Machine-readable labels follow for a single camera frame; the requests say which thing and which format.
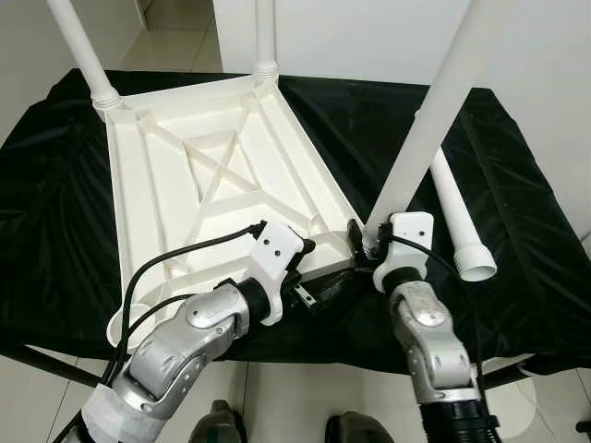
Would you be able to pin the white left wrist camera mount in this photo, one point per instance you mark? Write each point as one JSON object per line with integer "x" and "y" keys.
{"x": 277, "y": 254}

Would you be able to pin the grey robot foot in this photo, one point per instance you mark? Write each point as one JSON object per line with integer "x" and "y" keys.
{"x": 360, "y": 429}
{"x": 217, "y": 425}

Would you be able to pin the black table cloth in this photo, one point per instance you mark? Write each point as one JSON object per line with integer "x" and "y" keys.
{"x": 536, "y": 185}

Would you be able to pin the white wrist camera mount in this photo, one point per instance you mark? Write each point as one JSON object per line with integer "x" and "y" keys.
{"x": 406, "y": 235}
{"x": 277, "y": 254}

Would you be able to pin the white round floor plate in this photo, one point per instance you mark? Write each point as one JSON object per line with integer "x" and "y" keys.
{"x": 536, "y": 406}

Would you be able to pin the grey robot left foot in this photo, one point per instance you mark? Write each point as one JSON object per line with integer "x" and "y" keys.
{"x": 217, "y": 425}

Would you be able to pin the white plastic table leg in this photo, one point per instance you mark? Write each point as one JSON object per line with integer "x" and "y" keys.
{"x": 434, "y": 101}
{"x": 266, "y": 32}
{"x": 78, "y": 46}
{"x": 452, "y": 203}

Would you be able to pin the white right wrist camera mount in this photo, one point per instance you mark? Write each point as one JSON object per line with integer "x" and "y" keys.
{"x": 406, "y": 235}

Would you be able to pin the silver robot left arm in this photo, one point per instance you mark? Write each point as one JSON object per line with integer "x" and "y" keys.
{"x": 185, "y": 337}

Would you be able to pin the grey robot right foot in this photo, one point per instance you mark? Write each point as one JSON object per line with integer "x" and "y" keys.
{"x": 360, "y": 429}

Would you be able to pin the white plastic children table top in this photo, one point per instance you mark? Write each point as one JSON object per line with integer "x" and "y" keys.
{"x": 185, "y": 157}

